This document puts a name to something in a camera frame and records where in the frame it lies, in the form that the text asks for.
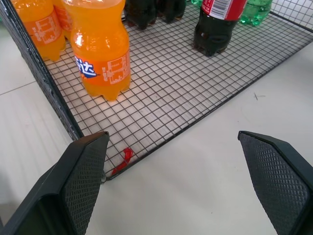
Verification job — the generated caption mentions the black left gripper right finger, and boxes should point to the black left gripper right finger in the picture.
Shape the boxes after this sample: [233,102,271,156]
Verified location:
[237,130,313,235]

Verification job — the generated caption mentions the black wire mesh basket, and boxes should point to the black wire mesh basket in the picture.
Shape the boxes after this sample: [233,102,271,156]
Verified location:
[0,0,313,181]

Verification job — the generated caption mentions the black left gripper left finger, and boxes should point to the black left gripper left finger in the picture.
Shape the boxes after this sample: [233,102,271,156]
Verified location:
[0,131,110,235]

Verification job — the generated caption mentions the cola bottle red label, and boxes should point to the cola bottle red label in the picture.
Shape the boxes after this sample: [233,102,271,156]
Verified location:
[192,0,248,57]

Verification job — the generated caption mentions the orange soda bottle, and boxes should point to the orange soda bottle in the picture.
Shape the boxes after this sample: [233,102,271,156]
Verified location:
[61,0,132,102]
[10,0,67,62]
[52,0,74,41]

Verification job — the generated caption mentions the green soda bottle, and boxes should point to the green soda bottle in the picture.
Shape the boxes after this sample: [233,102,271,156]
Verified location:
[190,0,273,27]

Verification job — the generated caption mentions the dark cola bottle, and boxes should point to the dark cola bottle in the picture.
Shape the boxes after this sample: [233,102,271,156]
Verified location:
[123,0,158,30]
[156,0,187,24]

